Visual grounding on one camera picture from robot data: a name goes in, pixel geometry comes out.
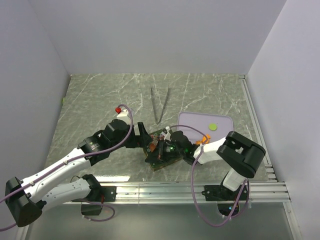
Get gold tin lid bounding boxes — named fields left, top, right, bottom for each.
left=143, top=129, right=183, bottom=162

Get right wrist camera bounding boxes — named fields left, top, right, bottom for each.
left=161, top=126, right=173, bottom=141

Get aluminium rail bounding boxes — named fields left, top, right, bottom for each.
left=62, top=181, right=292, bottom=205

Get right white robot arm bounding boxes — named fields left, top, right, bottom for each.
left=144, top=130, right=266, bottom=201

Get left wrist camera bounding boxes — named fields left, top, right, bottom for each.
left=115, top=107, right=133, bottom=125

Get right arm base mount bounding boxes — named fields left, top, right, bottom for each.
left=201, top=184, right=250, bottom=217

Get green sandwich cookie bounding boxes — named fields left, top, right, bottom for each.
left=208, top=123, right=218, bottom=131

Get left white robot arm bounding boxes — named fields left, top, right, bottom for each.
left=4, top=119, right=152, bottom=227

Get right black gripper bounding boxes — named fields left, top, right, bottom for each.
left=145, top=138, right=186, bottom=164

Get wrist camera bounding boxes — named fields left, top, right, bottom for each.
left=115, top=107, right=133, bottom=125
left=161, top=126, right=173, bottom=141

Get green christmas cookie tin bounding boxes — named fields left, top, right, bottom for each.
left=149, top=159, right=181, bottom=172

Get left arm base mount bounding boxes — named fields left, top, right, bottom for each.
left=69, top=184, right=116, bottom=222

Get metal tongs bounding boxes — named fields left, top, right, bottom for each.
left=150, top=86, right=171, bottom=125

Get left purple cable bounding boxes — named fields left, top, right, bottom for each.
left=0, top=103, right=136, bottom=232

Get lilac plastic tray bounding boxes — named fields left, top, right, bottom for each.
left=177, top=112, right=234, bottom=143

